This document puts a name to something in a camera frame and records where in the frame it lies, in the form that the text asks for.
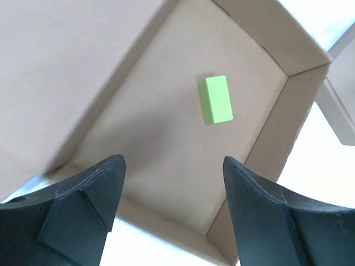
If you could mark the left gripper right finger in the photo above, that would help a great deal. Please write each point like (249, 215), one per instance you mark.
(276, 226)

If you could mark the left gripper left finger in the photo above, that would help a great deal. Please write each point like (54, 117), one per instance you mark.
(66, 223)

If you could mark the flat cardboard box near right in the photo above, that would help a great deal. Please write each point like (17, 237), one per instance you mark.
(335, 97)

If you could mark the green block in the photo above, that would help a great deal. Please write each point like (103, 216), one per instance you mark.
(215, 99)

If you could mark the large cardboard box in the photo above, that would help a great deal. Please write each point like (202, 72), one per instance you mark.
(84, 80)

